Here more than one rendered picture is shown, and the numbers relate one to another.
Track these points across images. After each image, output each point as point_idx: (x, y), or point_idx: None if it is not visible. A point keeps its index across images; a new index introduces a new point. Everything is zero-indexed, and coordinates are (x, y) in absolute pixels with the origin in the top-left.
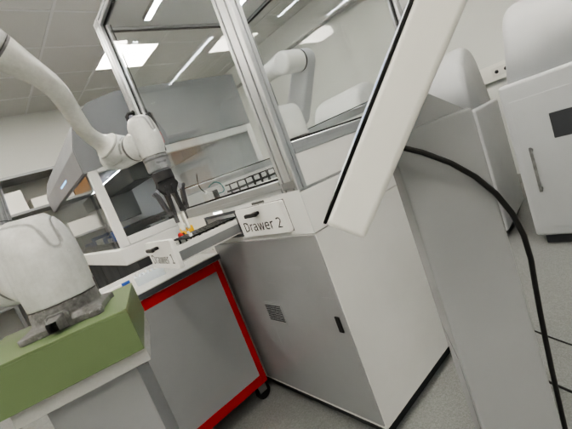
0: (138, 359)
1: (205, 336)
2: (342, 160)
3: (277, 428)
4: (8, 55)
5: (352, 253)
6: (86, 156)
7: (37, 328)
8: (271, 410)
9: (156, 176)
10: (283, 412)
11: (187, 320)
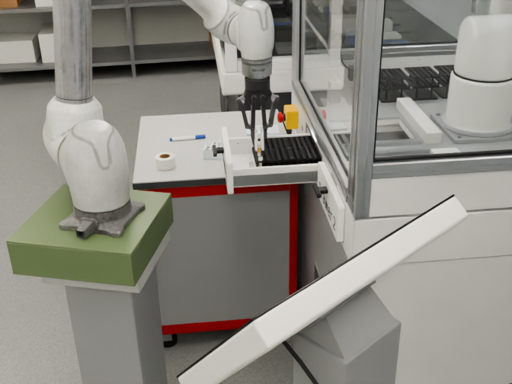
0: (129, 288)
1: (245, 249)
2: None
3: (270, 376)
4: None
5: (396, 302)
6: None
7: (74, 220)
8: (280, 354)
9: (247, 82)
10: (287, 366)
11: (233, 225)
